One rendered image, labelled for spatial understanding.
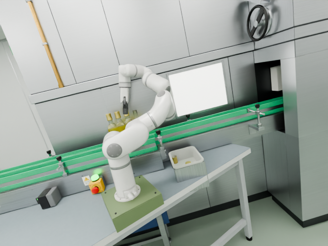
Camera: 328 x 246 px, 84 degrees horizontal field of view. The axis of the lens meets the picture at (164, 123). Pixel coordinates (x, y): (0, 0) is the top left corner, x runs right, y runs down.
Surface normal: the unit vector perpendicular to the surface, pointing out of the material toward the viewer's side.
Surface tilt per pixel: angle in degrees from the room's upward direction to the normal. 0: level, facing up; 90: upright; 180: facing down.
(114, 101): 90
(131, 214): 90
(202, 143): 90
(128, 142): 88
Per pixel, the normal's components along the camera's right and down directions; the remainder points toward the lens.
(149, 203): 0.50, 0.11
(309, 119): 0.12, 0.23
